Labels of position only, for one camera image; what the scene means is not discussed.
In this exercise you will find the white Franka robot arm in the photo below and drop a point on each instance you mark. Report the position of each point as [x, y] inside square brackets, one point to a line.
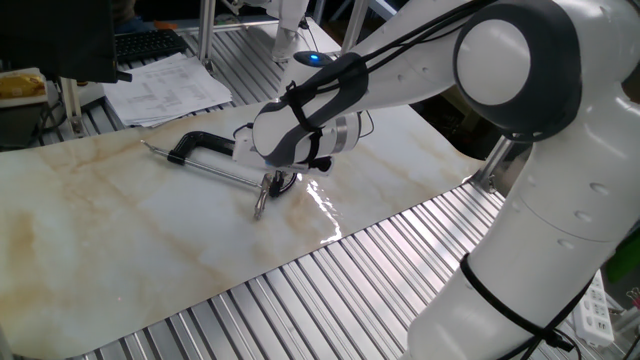
[550, 200]

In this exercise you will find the aluminium frame bar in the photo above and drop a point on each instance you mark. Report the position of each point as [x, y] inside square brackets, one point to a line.
[354, 25]
[206, 35]
[492, 165]

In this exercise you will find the white paper stack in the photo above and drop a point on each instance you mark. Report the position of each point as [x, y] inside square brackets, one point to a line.
[165, 90]

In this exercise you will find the marble pattern sheet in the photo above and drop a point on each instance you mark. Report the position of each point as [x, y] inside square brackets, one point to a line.
[125, 240]

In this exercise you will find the yellow white box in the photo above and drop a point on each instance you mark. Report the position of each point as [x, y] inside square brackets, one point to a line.
[20, 86]

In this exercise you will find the black monitor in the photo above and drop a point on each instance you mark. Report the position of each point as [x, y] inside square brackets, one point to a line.
[55, 35]

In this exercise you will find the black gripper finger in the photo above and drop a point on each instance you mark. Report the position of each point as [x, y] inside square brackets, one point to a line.
[280, 181]
[273, 187]

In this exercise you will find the white power strip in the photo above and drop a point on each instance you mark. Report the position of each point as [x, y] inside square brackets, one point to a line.
[595, 310]

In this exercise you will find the black C-clamp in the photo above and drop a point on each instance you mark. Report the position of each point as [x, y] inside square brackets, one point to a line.
[200, 138]

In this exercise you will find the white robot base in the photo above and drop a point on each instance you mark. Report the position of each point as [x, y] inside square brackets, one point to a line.
[290, 30]

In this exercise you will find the green mat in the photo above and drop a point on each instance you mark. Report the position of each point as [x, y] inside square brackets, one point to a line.
[627, 260]

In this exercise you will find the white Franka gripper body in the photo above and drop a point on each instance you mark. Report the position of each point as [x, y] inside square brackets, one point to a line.
[245, 152]

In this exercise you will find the black keyboard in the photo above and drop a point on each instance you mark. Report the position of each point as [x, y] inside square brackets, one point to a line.
[147, 45]

